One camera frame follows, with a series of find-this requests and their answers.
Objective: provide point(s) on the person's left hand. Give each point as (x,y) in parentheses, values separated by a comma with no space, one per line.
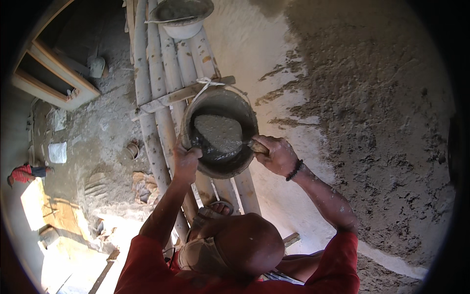
(185,163)

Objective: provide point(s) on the person's right hand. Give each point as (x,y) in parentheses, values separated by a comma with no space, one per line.
(279,156)

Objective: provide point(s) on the person's left fingers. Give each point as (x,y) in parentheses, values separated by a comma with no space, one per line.
(187,151)

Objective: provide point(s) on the small round clay pot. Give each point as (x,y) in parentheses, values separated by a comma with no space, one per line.
(132,150)

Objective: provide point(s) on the wooden cross plank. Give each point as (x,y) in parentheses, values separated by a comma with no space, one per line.
(172,97)

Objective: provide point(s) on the heap of torn cement bags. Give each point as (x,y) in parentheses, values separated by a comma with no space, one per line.
(145,188)

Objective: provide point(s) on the row of wooden scaffold poles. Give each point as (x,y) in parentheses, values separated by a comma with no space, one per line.
(158,92)

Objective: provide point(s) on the person's body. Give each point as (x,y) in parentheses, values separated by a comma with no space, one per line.
(154,268)

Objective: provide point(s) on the shovel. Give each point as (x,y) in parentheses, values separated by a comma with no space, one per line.
(97,67)

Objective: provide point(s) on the white sack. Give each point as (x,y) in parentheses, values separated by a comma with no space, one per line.
(58,152)

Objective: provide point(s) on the crumpled grey sack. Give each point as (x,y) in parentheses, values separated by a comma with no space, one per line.
(60,119)

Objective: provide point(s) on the short wooden plank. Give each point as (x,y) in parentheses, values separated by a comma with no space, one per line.
(291,239)

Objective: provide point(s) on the long wooden stick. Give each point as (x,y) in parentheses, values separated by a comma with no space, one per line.
(104,270)

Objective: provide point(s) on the wooden window frame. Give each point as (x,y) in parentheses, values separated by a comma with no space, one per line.
(62,73)

